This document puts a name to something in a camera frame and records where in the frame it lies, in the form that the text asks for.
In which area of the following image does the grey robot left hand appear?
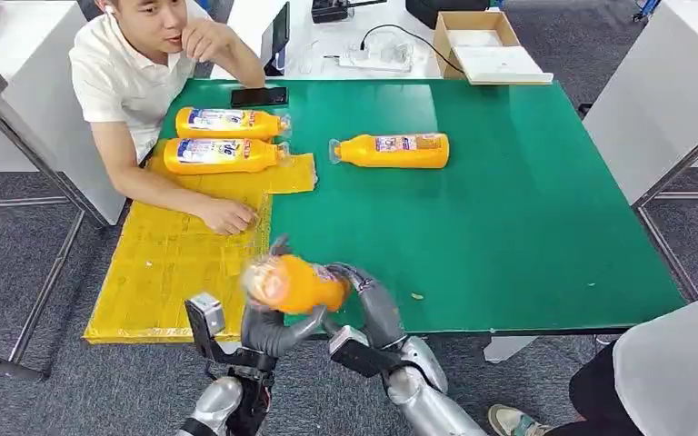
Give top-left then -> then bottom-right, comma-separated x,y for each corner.
239,234 -> 330,360

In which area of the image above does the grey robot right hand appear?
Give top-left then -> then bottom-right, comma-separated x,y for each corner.
324,262 -> 409,352

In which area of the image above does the orange drink bottle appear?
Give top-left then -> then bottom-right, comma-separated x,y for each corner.
163,136 -> 292,176
239,253 -> 352,316
174,106 -> 293,142
328,132 -> 451,170

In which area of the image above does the large yellow sheet stack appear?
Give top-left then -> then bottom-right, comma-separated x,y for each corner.
84,139 -> 275,346

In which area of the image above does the small yellow plastic sheet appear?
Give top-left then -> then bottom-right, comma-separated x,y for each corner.
257,153 -> 319,196

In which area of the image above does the green table mat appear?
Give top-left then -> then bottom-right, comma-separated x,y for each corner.
159,78 -> 687,337

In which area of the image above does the black smartphone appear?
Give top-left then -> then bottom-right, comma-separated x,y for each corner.
230,86 -> 290,110

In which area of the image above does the white power strip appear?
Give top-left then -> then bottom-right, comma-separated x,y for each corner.
324,45 -> 415,74

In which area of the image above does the flat white box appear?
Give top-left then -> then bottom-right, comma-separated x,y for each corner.
452,45 -> 555,86

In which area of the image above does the seated person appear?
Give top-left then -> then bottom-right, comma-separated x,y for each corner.
68,0 -> 267,237

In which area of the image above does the black tablet on stand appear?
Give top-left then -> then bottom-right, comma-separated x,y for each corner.
259,1 -> 293,77

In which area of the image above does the standing person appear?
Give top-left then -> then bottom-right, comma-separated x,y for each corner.
486,287 -> 698,436

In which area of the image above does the open cardboard box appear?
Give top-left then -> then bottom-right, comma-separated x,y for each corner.
433,10 -> 523,81

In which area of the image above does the black radio device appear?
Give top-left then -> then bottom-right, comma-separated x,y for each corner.
311,0 -> 389,25

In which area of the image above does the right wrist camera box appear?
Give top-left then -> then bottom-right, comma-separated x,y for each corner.
328,324 -> 405,380

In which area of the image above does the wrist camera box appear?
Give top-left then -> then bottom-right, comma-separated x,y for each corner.
328,324 -> 405,380
184,292 -> 228,363

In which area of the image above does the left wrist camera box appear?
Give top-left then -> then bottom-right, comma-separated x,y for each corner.
184,292 -> 228,363

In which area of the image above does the black cable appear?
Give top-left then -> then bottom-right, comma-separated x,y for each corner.
359,23 -> 465,74

